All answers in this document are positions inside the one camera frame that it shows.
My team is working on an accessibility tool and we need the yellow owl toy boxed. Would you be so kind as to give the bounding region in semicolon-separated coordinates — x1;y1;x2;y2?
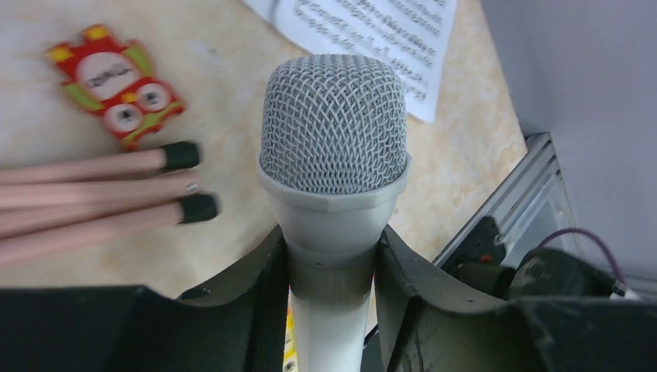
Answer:
282;304;298;372

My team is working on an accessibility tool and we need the pink music stand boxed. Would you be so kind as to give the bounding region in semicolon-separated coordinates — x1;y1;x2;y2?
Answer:
1;141;221;264

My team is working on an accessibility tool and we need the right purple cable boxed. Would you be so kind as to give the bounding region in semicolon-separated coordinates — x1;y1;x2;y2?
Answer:
538;228;630;288

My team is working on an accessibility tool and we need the sheet music page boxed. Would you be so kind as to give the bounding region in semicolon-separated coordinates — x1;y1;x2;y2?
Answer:
244;0;457;123

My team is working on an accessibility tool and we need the red owl toy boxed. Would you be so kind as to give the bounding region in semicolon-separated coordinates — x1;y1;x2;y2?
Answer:
46;24;186;150

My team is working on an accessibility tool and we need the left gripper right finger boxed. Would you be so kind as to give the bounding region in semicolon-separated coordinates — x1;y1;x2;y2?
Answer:
374;227;656;371

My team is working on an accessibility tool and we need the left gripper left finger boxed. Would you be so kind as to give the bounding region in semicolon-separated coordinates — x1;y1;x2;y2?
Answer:
1;228;289;371

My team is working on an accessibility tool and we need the white microphone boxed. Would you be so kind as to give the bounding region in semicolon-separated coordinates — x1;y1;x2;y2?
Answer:
257;54;411;371

